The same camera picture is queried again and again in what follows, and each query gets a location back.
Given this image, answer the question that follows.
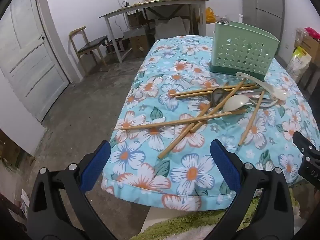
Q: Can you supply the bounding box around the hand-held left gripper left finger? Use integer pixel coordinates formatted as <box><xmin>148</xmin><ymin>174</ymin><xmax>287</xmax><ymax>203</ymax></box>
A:
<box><xmin>26</xmin><ymin>140</ymin><xmax>118</xmax><ymax>240</ymax></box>

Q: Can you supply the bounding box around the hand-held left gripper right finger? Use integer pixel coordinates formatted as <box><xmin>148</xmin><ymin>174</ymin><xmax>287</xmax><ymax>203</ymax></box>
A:
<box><xmin>210</xmin><ymin>139</ymin><xmax>302</xmax><ymax>240</ymax></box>

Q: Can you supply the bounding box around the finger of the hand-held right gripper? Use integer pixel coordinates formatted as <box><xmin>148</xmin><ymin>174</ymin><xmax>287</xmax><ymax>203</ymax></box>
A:
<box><xmin>292</xmin><ymin>131</ymin><xmax>317</xmax><ymax>153</ymax></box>

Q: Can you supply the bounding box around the beige plastic spoon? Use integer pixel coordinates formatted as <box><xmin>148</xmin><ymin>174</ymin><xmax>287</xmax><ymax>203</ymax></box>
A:
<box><xmin>222</xmin><ymin>94</ymin><xmax>252</xmax><ymax>113</ymax></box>

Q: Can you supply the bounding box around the pile of wooden chopsticks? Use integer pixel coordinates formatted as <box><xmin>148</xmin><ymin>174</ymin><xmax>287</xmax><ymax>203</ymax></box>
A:
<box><xmin>121</xmin><ymin>79</ymin><xmax>265</xmax><ymax>159</ymax></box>

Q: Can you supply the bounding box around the green perforated utensil holder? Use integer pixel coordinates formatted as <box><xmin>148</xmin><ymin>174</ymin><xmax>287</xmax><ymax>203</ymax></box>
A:
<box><xmin>209</xmin><ymin>21</ymin><xmax>280</xmax><ymax>80</ymax></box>

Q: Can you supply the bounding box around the floral blue blanket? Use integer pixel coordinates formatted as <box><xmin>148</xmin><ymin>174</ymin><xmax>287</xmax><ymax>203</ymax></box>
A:
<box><xmin>101</xmin><ymin>35</ymin><xmax>318</xmax><ymax>212</ymax></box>

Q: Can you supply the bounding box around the steel spoon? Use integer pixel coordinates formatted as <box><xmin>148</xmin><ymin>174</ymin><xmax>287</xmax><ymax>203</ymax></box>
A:
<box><xmin>246</xmin><ymin>91</ymin><xmax>278</xmax><ymax>108</ymax></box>

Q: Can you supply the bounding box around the white plastic spoon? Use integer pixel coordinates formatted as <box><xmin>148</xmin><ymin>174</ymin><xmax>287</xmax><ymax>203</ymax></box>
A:
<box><xmin>236</xmin><ymin>72</ymin><xmax>287</xmax><ymax>102</ymax></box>

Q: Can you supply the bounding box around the dark metal spoon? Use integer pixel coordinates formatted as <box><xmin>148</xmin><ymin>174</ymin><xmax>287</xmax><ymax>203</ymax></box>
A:
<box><xmin>211</xmin><ymin>88</ymin><xmax>228</xmax><ymax>108</ymax></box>

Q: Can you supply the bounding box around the green fuzzy rug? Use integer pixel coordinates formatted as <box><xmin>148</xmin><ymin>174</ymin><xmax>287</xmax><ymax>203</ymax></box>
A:
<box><xmin>130</xmin><ymin>190</ymin><xmax>300</xmax><ymax>240</ymax></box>

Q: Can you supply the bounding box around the yellow and white bag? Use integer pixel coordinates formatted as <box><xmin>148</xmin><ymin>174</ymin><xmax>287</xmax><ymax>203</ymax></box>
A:
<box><xmin>286</xmin><ymin>46</ymin><xmax>313</xmax><ymax>83</ymax></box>

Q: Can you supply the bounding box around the open cardboard box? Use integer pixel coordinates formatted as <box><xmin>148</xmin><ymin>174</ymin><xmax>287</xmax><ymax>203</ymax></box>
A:
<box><xmin>294</xmin><ymin>34</ymin><xmax>320</xmax><ymax>55</ymax></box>

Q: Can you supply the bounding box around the pink plastic bag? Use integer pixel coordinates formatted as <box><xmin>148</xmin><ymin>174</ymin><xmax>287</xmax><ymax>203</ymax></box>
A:
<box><xmin>304</xmin><ymin>27</ymin><xmax>320</xmax><ymax>40</ymax></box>

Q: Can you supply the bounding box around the wooden chair with black seat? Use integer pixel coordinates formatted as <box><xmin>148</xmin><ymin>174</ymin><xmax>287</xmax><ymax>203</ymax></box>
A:
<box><xmin>69</xmin><ymin>26</ymin><xmax>110</xmax><ymax>77</ymax></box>

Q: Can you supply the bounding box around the small black stool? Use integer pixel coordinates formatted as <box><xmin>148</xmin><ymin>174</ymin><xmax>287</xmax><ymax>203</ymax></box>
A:
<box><xmin>106</xmin><ymin>37</ymin><xmax>125</xmax><ymax>54</ymax></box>

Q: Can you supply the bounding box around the white panel door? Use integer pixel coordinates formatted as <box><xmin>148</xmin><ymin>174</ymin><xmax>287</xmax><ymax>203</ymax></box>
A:
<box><xmin>0</xmin><ymin>0</ymin><xmax>70</xmax><ymax>123</ymax></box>

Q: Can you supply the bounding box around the brown cardboard box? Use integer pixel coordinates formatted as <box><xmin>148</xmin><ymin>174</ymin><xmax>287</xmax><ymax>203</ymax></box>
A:
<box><xmin>130</xmin><ymin>34</ymin><xmax>150</xmax><ymax>53</ymax></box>

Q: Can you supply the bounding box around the grey refrigerator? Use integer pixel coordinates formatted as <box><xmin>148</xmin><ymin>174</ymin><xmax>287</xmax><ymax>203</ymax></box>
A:
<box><xmin>241</xmin><ymin>0</ymin><xmax>285</xmax><ymax>55</ymax></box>

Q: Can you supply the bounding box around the grey sack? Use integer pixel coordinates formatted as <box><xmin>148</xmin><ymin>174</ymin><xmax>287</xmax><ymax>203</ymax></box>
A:
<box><xmin>155</xmin><ymin>17</ymin><xmax>190</xmax><ymax>40</ymax></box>

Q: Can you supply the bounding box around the yellow plastic bag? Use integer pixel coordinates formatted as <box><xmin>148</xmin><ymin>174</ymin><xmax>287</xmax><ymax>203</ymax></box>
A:
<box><xmin>205</xmin><ymin>7</ymin><xmax>217</xmax><ymax>24</ymax></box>

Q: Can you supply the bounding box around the white wooden table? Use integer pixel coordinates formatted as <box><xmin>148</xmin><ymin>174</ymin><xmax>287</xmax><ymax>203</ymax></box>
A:
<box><xmin>99</xmin><ymin>0</ymin><xmax>209</xmax><ymax>64</ymax></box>

